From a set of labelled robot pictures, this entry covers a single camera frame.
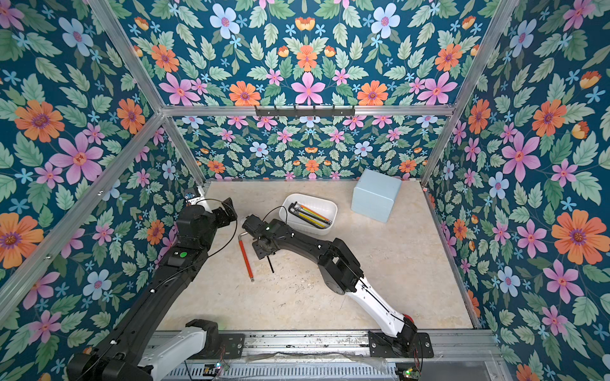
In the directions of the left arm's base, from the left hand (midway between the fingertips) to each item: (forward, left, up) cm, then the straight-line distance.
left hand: (220, 201), depth 76 cm
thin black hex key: (-12, -12, -28) cm, 33 cm away
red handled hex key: (+2, +2, -28) cm, 28 cm away
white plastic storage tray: (+12, -27, -27) cm, 40 cm away
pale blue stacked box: (+9, -55, -12) cm, 57 cm away
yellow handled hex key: (+10, -28, -27) cm, 40 cm away
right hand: (-4, -10, -26) cm, 28 cm away
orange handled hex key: (+13, -30, -28) cm, 43 cm away
